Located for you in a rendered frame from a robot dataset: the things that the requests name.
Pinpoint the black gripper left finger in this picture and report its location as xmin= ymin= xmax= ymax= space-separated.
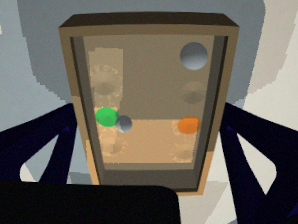
xmin=0 ymin=103 xmax=77 ymax=184

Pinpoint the wooden ball-in-hole puzzle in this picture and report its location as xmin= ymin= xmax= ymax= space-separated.
xmin=58 ymin=12 xmax=240 ymax=196

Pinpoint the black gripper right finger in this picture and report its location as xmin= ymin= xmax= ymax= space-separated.
xmin=219 ymin=102 xmax=298 ymax=224

